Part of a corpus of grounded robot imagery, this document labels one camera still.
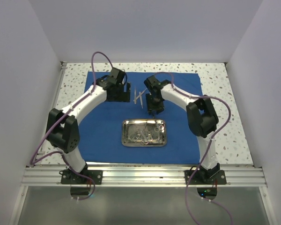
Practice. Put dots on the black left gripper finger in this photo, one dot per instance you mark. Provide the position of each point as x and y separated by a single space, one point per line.
114 98
127 93

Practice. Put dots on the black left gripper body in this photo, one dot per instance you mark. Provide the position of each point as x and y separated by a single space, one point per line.
120 88

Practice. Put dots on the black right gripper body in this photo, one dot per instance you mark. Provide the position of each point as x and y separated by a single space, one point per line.
156 100

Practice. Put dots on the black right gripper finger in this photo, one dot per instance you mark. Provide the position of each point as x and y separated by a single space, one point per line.
159 107
150 104

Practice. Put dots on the steel instrument tray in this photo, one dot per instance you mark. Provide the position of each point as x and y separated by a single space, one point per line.
128 131

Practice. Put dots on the blue cloth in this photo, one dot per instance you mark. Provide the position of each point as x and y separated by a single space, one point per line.
100 132

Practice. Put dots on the steel surgical scissors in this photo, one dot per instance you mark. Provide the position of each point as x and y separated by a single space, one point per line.
158 128

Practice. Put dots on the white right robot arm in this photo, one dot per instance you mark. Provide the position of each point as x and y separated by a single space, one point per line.
201 116

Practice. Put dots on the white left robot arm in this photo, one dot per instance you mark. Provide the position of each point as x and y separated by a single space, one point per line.
63 125

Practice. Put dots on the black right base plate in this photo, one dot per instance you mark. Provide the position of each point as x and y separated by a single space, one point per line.
200 179

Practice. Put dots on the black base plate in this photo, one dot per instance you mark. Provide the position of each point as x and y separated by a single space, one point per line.
86 176
200 179

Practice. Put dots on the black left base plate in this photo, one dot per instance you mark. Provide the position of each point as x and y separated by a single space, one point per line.
86 176

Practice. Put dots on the aluminium front rail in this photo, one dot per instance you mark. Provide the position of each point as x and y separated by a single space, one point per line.
113 175

